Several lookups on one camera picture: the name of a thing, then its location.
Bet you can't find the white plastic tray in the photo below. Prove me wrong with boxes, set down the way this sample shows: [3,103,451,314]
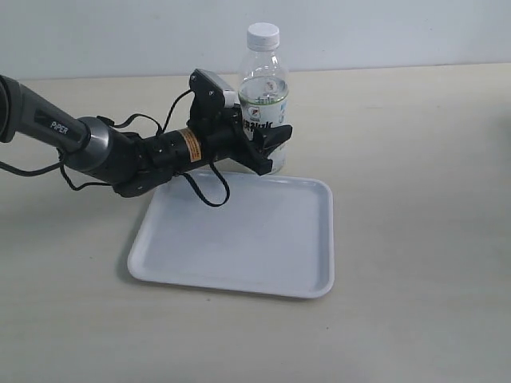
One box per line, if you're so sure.
[127,170,335,299]

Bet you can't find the black camera cable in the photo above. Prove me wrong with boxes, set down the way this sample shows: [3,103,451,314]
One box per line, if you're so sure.
[59,90,231,207]

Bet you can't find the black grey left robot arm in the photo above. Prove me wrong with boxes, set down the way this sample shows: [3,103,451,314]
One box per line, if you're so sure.
[1,69,292,200]

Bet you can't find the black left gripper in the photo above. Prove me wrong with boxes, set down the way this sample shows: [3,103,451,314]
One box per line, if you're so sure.
[175,106,293,176]

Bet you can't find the clear plastic drink bottle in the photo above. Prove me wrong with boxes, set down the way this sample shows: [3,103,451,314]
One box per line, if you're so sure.
[236,44,290,175]

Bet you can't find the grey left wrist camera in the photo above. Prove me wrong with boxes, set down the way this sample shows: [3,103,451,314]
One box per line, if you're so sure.
[188,69,239,119]

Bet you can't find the white bottle cap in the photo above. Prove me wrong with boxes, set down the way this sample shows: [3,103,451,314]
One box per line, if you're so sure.
[247,22,280,52]

